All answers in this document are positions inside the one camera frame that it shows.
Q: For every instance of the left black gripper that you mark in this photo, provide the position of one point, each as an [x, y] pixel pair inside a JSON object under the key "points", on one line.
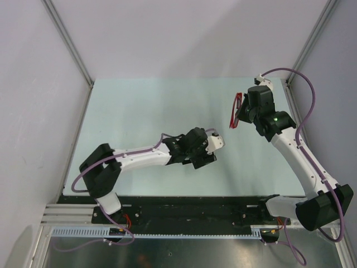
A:
{"points": [[198, 161]]}

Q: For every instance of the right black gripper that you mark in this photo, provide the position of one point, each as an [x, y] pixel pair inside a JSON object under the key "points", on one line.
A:
{"points": [[241, 115]]}

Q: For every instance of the red sunglasses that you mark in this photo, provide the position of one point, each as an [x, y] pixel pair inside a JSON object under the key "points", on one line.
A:
{"points": [[233, 120]]}

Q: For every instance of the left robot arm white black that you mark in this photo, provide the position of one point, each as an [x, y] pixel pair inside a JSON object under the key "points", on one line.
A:
{"points": [[102, 167]]}

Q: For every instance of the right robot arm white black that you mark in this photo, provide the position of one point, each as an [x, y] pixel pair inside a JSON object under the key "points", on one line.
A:
{"points": [[325, 199]]}

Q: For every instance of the aluminium front crossbar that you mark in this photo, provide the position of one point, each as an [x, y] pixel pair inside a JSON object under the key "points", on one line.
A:
{"points": [[67, 215]]}

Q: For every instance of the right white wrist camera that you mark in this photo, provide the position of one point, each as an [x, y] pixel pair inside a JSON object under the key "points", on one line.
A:
{"points": [[260, 80]]}

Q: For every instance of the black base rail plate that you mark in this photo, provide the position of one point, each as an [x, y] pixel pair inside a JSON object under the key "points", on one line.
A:
{"points": [[189, 214]]}

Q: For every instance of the right aluminium frame post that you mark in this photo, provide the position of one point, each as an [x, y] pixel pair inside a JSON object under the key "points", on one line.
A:
{"points": [[322, 21]]}

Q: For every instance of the aluminium frame post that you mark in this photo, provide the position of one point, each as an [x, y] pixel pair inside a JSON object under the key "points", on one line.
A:
{"points": [[67, 40], [322, 21]]}

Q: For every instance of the grey slotted cable duct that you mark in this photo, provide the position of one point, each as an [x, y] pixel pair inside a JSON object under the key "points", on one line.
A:
{"points": [[251, 232]]}

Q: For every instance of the left aluminium frame post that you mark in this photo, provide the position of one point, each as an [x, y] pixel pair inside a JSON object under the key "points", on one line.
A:
{"points": [[67, 40]]}

